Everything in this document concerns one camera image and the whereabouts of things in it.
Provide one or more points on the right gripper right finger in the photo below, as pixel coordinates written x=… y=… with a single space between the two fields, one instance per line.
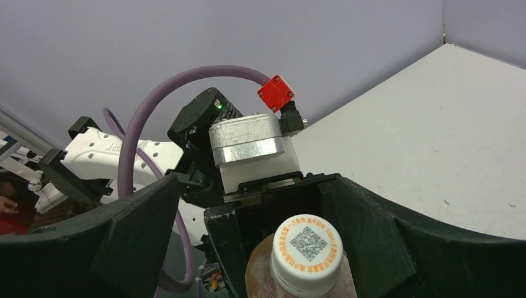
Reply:
x=394 y=251

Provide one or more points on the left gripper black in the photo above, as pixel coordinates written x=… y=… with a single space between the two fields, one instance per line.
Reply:
x=246 y=217

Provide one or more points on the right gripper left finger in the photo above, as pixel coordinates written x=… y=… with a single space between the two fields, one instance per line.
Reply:
x=116 y=250

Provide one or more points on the beige bottle cap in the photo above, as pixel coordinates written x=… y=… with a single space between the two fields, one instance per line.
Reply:
x=306 y=256

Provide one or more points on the tea bottle red label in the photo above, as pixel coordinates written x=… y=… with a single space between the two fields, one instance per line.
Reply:
x=261 y=283

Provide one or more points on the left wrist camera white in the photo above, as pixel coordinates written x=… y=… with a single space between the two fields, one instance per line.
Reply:
x=256 y=147

